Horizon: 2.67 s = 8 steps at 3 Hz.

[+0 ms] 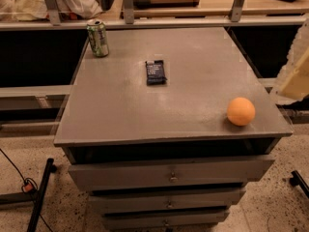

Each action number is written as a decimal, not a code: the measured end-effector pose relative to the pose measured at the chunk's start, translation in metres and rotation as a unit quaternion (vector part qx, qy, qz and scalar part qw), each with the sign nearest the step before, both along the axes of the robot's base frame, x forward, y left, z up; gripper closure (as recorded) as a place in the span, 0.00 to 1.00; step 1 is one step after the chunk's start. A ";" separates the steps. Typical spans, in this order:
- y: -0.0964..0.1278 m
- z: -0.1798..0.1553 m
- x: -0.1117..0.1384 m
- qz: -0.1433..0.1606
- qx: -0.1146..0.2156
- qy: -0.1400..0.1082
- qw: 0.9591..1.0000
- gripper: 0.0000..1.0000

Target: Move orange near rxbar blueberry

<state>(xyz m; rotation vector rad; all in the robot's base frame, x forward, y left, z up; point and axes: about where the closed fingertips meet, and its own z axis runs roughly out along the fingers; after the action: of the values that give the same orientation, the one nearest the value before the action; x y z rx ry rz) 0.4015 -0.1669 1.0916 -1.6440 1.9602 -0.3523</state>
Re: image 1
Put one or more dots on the black stand leg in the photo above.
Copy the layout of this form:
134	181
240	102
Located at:
30	192
297	180

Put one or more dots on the grey drawer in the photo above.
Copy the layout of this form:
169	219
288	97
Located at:
166	200
164	219
170	172

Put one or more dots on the white cloth pile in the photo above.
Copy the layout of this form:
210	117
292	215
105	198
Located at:
29	10

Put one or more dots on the grey metal rail frame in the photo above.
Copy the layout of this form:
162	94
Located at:
211	13

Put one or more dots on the grey drawer cabinet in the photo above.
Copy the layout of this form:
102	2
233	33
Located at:
113	115

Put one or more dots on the top grey drawer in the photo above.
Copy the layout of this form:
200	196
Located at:
170	172

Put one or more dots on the green soda can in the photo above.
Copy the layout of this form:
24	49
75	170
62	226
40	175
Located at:
97	37

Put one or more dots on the orange fruit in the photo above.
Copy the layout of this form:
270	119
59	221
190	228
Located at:
241	111

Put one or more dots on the black stand leg right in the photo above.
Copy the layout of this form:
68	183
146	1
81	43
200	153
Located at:
297	180

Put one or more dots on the middle grey drawer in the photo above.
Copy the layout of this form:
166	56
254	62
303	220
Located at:
166	200

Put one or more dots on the dark blue rxbar wrapper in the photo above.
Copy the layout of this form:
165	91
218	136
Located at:
155	72

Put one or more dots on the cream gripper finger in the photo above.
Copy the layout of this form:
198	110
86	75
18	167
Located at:
295	85

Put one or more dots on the black stand leg left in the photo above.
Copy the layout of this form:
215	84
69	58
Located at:
30	192

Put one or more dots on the bottom grey drawer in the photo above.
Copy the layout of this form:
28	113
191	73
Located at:
164	219

